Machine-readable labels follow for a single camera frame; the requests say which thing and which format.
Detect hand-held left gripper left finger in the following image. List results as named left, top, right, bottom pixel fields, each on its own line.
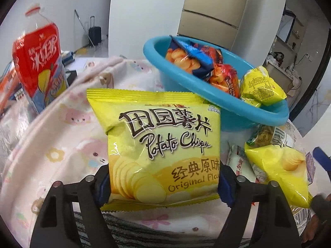
left=30, top=165, right=118, bottom=248

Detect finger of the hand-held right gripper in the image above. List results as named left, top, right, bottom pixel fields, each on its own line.
left=313, top=147, right=331, bottom=180
left=310, top=193, right=331, bottom=215

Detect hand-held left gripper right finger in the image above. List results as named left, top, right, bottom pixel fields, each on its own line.
left=218, top=164, right=303, bottom=248

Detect purple drink carton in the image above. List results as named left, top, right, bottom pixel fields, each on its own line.
left=305, top=152, right=317, bottom=179

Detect white snack packet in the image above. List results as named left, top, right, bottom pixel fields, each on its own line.
left=227, top=145, right=268, bottom=184

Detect yellow potato chip packet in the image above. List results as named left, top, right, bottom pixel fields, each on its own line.
left=86, top=88, right=221, bottom=212
left=244, top=144, right=311, bottom=209

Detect green striped snack packet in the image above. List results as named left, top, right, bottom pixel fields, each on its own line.
left=247, top=124, right=295, bottom=148

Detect teal plastic basin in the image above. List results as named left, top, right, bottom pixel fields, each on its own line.
left=143, top=36, right=289, bottom=132

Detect large yellow snack bag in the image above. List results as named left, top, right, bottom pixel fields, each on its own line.
left=239, top=66, right=287, bottom=108

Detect red snack bag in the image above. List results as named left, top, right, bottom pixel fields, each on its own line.
left=208, top=63, right=241, bottom=98

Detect dark blue chip bag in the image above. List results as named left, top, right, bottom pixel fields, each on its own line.
left=165, top=37, right=223, bottom=78

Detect person's right hand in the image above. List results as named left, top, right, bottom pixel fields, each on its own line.
left=301, top=213, right=331, bottom=248

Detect pink printed tablecloth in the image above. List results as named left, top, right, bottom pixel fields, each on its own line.
left=0, top=55, right=306, bottom=248

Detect beige washbasin cabinet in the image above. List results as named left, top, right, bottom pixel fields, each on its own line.
left=264, top=54, right=303, bottom=96

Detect bathroom mirror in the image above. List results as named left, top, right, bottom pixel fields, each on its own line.
left=277, top=12, right=295, bottom=49

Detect orange box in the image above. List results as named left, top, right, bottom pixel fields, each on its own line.
left=0, top=62, right=24, bottom=114

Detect red drink bottle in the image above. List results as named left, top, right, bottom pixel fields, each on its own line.
left=12, top=3, right=70, bottom=114

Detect black suitcase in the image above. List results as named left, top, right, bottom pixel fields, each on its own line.
left=88, top=16, right=102, bottom=46

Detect mop pole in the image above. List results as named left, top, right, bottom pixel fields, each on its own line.
left=74, top=9, right=94, bottom=47

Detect gold refrigerator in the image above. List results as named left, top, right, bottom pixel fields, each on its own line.
left=177, top=0, right=251, bottom=52

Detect wooden wall shelf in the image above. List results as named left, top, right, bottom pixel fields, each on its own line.
left=283, top=8, right=304, bottom=55

